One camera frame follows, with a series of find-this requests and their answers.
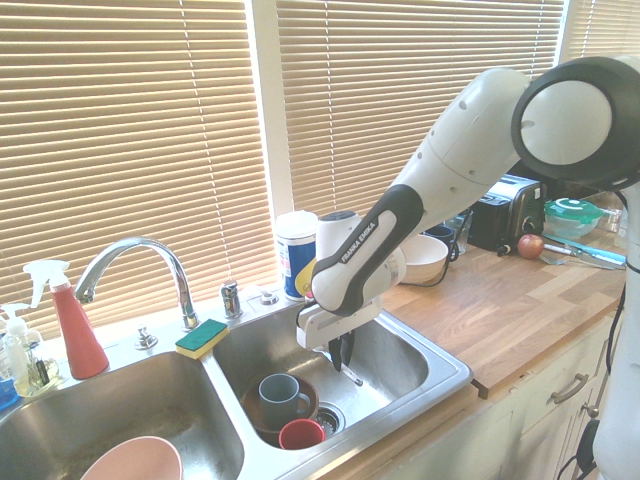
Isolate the red spray bottle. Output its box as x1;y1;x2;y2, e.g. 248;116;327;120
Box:
22;259;110;380

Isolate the green lid food container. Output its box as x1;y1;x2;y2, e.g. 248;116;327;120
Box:
543;197;605;239

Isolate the grey mug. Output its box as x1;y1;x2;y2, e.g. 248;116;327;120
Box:
257;373;312;425

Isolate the white blue wipes canister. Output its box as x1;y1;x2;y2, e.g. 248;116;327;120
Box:
275;210;321;303

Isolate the black chrome toaster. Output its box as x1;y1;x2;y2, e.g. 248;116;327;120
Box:
467;173;547;254

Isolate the blue dish sponge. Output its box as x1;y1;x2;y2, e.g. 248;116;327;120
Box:
0;375;21;412

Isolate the dark blue mug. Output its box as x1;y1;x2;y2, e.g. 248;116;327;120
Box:
422;225;460;262

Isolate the pink bowl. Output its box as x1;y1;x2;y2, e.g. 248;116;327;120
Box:
78;435;184;480

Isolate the wide beige window blind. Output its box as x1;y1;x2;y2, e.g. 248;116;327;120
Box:
0;0;282;342

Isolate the teal handled knife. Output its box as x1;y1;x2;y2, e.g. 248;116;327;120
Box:
542;232;629;272

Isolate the narrow beige window blind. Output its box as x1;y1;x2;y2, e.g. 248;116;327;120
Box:
564;0;640;64

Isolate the brown wooden bowl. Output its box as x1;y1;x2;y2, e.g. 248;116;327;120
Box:
241;373;320;435

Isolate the chrome faucet handle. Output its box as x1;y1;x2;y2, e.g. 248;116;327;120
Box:
220;280;245;320

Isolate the black microwave oven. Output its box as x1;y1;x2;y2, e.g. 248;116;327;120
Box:
542;177;604;202

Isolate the brass cabinet drawer handle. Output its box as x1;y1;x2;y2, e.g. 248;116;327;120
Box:
550;372;591;406

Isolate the red apple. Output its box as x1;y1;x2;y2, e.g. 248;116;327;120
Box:
517;233;545;260

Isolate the metal drain strainer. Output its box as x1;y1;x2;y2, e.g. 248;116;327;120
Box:
314;403;346;434

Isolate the black power cable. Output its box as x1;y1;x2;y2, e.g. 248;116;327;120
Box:
398;238;462;289

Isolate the chrome curved faucet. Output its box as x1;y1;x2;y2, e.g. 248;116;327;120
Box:
73;236;202;332

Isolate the red cup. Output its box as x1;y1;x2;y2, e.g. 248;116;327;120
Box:
278;418;327;451

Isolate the cream kitchen cabinet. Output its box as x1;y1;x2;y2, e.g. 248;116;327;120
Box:
369;299;626;480

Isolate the medium beige window blind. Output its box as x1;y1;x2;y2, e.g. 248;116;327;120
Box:
274;0;567;242

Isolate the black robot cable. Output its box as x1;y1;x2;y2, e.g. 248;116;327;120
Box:
556;418;601;480

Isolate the clear pump soap dispenser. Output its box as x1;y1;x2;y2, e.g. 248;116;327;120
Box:
0;302;67;399

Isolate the clear drinking glass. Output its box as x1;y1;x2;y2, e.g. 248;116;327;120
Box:
443;209;474;255

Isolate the clear plastic water bottle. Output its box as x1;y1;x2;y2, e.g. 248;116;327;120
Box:
613;198;630;250

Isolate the chrome sink knob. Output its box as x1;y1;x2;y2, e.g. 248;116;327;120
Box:
133;323;159;351

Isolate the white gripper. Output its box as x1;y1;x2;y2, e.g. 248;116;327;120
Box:
295;294;384;372

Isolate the white ceramic bowl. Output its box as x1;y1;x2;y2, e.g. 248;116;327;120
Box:
398;234;450;286

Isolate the yellow green sponge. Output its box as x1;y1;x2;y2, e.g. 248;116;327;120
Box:
174;317;231;361

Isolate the stainless steel double sink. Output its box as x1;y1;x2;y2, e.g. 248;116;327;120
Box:
0;272;475;480

